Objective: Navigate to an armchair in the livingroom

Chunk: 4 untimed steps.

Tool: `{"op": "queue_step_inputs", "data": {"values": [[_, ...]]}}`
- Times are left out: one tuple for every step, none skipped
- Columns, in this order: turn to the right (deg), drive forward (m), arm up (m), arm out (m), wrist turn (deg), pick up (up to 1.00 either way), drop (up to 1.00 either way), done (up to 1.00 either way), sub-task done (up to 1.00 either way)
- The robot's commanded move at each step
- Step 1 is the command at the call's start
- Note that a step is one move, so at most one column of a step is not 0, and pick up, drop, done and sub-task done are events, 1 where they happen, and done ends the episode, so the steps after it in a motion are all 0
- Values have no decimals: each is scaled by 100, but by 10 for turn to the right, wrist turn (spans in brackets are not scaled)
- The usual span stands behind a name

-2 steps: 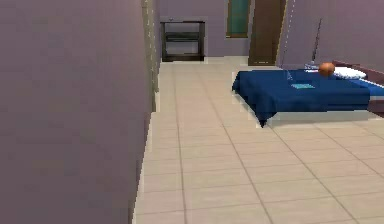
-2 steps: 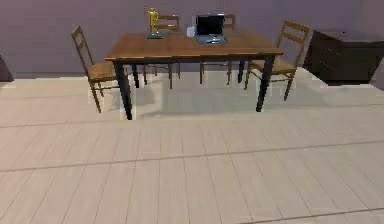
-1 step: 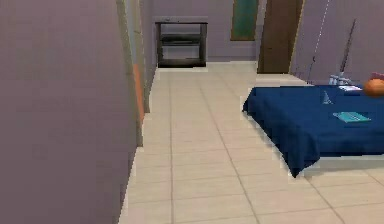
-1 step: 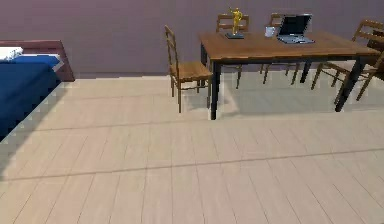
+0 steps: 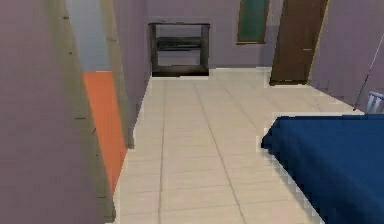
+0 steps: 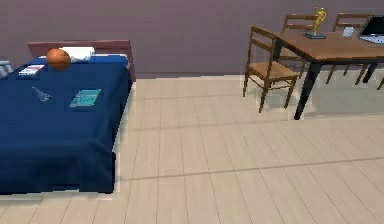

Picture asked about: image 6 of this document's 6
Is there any brown wooden chair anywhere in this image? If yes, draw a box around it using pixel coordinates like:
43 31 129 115
325 12 373 86
242 25 300 114
279 13 320 80

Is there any teal book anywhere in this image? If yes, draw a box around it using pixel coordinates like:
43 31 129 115
69 88 102 108

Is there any white pillow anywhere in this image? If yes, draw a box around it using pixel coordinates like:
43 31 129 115
59 46 96 63

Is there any blue covered bed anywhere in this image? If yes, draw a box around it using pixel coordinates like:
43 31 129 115
0 39 137 196

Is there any orange basketball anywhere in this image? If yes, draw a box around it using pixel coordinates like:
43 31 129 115
45 48 72 71

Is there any small grey object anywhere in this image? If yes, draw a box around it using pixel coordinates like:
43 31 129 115
31 86 53 103

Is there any gold trophy statue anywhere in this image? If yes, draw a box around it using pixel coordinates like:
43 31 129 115
302 7 328 40

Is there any brown wooden table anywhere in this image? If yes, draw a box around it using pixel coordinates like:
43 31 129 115
271 30 384 121

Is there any white and red book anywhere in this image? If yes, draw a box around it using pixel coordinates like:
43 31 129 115
18 64 46 77

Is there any grey chair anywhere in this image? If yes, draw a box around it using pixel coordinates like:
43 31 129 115
0 60 14 79

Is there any black laptop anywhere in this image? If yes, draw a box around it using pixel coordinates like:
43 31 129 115
358 14 384 45

